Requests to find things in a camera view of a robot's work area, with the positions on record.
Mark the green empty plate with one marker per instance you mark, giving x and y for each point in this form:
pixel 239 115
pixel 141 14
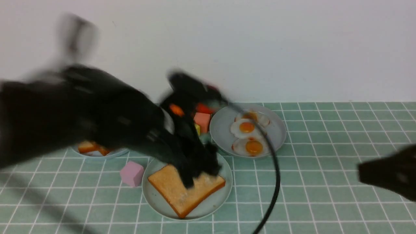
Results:
pixel 204 209

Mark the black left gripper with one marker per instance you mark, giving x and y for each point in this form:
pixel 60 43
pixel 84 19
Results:
pixel 183 148

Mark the salmon cube block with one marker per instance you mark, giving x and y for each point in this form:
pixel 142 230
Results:
pixel 203 121

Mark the yellow cube block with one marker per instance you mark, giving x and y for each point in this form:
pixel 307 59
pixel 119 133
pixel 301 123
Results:
pixel 198 129

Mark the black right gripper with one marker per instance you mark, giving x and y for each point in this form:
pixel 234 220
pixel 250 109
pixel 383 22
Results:
pixel 396 172

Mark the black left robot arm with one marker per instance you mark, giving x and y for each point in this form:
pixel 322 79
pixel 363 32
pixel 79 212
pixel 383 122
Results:
pixel 59 107

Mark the grey egg plate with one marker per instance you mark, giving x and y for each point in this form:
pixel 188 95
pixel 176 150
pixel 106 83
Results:
pixel 274 134

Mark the pink cube block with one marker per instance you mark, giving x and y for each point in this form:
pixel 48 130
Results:
pixel 132 173

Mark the red tomato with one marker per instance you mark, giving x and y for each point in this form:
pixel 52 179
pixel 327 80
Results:
pixel 204 108

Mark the fried egg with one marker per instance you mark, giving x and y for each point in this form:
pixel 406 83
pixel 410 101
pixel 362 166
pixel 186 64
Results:
pixel 250 147
pixel 259 117
pixel 245 129

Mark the light blue bread plate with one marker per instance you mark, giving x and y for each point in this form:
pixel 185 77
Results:
pixel 96 155

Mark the orange fruit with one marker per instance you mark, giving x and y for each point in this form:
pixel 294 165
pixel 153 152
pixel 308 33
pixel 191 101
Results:
pixel 177 110

